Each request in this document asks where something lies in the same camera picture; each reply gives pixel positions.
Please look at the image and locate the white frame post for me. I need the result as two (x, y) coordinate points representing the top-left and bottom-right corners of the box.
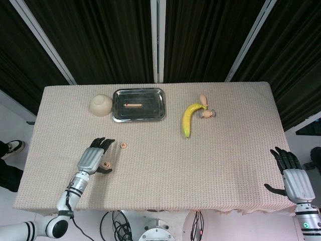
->
(9, 0), (77, 85)
(150, 0), (166, 83)
(225, 0), (276, 82)

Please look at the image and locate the dark shoe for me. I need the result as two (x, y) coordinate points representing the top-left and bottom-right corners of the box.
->
(310, 147), (321, 164)

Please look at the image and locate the rectangular metal tray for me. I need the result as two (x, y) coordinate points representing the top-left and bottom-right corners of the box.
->
(112, 87), (167, 123)

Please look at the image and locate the round robot base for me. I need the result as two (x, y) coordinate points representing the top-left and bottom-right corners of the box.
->
(137, 218), (178, 241)

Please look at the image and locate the yellow banana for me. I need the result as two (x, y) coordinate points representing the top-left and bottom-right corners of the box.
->
(182, 102), (209, 139)

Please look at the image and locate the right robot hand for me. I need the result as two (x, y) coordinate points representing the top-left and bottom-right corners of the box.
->
(263, 146), (316, 204)

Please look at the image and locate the beige upturned bowl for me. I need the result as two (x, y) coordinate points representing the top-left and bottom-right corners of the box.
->
(90, 93), (113, 117)

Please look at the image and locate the beige woven tablecloth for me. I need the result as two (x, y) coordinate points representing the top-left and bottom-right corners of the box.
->
(13, 81), (298, 217)

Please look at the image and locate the black curtain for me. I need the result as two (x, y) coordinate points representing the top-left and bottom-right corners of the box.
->
(25, 0), (154, 85)
(163, 0), (266, 83)
(0, 0), (70, 117)
(230, 0), (321, 131)

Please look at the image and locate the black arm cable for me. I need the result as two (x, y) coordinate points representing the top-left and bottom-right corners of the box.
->
(64, 189), (101, 241)

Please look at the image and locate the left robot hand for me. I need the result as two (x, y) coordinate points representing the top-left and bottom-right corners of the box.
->
(76, 137), (116, 176)

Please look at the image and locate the black trouser leg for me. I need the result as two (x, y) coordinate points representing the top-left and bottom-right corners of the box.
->
(0, 159), (25, 193)

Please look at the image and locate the black cable bundle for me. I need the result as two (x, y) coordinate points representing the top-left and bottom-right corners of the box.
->
(100, 210), (138, 241)

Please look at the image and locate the black and red cable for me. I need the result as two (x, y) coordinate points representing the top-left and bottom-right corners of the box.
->
(191, 210), (205, 241)

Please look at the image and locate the white and black sneaker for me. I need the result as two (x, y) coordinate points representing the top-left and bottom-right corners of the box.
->
(1, 140), (26, 160)

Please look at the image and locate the pink massage roller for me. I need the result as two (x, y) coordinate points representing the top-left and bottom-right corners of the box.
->
(199, 94), (218, 119)

